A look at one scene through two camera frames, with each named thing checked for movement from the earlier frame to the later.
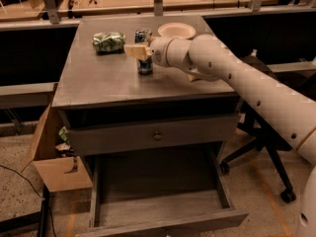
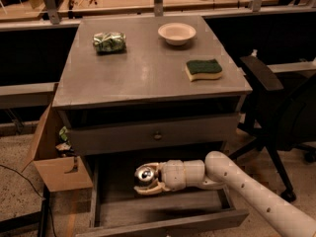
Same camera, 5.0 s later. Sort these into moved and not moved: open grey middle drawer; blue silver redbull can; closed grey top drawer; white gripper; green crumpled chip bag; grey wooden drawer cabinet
Moved: white gripper; blue silver redbull can
Not moved: open grey middle drawer; green crumpled chip bag; closed grey top drawer; grey wooden drawer cabinet
